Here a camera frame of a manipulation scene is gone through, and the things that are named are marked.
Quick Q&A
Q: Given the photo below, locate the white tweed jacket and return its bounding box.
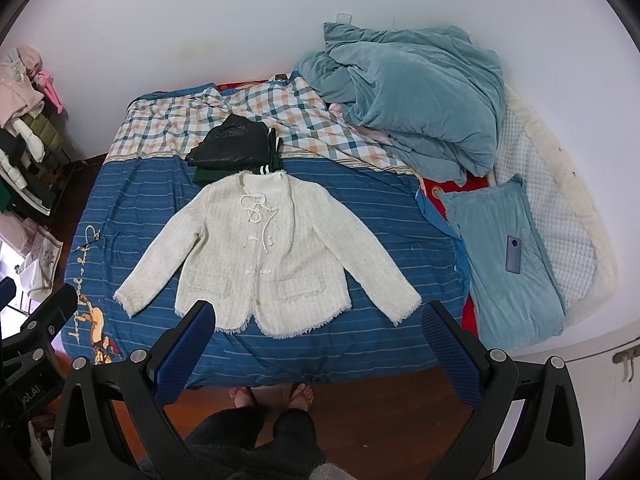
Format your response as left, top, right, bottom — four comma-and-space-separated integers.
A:
114, 171, 421, 338

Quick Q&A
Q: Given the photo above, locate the clothes pile on rack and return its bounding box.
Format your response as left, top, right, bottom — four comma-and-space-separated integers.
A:
1, 46, 70, 216

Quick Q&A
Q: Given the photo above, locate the teal pillow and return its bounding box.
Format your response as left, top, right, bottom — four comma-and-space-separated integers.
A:
440, 174, 565, 351

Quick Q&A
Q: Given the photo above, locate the person's left foot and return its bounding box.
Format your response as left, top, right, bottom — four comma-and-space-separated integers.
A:
229, 386, 258, 408

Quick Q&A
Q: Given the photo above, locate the person's foot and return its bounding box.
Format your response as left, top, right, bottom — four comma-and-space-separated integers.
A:
288, 382, 314, 412
229, 386, 258, 408

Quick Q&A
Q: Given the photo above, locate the blue smartphone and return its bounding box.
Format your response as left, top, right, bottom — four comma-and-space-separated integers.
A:
506, 235, 522, 274

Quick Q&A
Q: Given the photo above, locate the white quilted mattress pad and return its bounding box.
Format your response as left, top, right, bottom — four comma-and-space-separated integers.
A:
494, 88, 618, 326

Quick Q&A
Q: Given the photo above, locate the person's right foot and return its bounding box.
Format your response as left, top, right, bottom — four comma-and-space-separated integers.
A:
288, 382, 314, 412

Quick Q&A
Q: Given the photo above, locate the dark green folded garment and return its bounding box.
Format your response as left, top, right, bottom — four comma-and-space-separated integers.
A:
193, 168, 235, 188

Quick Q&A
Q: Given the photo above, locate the plaid checkered quilt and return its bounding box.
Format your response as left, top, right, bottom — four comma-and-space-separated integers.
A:
106, 73, 413, 174

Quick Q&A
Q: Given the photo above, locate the black folded garment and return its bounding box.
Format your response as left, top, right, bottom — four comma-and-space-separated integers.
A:
186, 114, 282, 172

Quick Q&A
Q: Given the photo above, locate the teal velvet blanket pile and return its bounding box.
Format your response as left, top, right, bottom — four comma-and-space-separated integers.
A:
295, 23, 506, 185

